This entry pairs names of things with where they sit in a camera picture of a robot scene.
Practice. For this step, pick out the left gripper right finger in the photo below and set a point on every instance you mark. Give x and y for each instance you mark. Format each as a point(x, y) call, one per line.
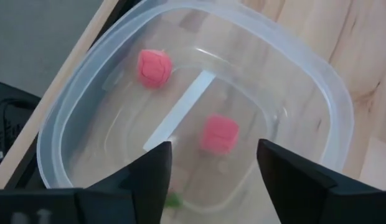
point(299, 193)

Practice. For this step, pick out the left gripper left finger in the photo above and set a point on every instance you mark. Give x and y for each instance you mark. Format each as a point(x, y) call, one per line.
point(134, 193)

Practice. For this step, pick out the red toy strawberry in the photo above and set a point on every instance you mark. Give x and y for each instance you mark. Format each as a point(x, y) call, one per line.
point(174, 200)

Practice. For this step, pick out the pink toy fruit piece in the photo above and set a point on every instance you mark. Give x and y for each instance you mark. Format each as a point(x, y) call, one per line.
point(154, 68)
point(219, 133)

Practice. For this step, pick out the clear plastic tupperware container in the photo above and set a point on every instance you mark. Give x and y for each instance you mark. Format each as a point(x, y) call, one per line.
point(274, 77)

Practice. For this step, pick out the white sticker strip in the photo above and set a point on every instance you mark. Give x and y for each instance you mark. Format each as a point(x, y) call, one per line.
point(180, 109)

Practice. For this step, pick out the black keyboard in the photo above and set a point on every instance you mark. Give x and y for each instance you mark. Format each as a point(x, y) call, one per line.
point(9, 124)

